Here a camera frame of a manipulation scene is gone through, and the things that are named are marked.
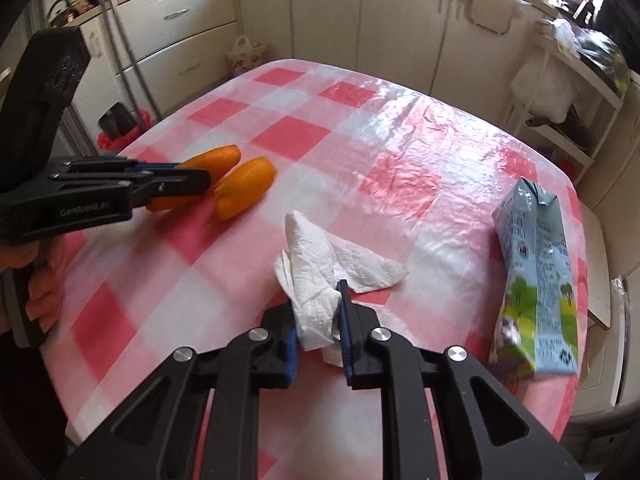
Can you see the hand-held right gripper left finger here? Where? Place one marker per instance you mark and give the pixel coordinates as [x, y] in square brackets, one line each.
[289, 360]

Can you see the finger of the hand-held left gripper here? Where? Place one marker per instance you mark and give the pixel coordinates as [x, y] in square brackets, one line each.
[155, 166]
[185, 182]

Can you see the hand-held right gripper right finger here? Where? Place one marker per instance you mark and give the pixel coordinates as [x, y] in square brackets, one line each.
[346, 330]

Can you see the orange carrot piece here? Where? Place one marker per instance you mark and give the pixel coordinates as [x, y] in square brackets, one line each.
[220, 157]
[245, 190]

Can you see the white paper towel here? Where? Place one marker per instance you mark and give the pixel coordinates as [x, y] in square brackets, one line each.
[315, 260]

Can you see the person's left hand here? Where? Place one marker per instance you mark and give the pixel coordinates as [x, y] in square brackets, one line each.
[50, 285]

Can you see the black bin with red liner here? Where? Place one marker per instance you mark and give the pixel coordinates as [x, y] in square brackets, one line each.
[117, 122]

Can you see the black kettle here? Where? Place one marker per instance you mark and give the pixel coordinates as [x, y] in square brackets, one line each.
[61, 14]

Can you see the metal mop pole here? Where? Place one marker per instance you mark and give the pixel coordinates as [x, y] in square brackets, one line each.
[131, 55]

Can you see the cream drawer cabinet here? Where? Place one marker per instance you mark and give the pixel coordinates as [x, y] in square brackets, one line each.
[165, 45]

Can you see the pink checked tablecloth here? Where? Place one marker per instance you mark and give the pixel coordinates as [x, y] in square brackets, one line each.
[350, 160]

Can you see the light blue milk carton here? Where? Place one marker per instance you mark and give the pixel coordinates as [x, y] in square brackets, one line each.
[535, 270]

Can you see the white lower kitchen cabinets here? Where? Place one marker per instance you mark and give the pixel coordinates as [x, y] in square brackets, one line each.
[400, 25]

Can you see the white drawer cabinet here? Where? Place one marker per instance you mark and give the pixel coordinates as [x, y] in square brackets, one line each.
[625, 210]

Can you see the white plastic bag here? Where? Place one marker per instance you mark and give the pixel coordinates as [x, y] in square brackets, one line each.
[545, 90]

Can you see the white hanging plastic box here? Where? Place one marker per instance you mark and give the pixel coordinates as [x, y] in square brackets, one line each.
[492, 10]

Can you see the white trolley rack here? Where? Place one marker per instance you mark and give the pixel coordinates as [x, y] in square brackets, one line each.
[600, 77]

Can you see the clear plastic bag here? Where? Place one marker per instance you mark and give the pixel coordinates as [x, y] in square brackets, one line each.
[565, 35]

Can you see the dark plastic bag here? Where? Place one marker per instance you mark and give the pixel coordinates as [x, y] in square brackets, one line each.
[602, 55]

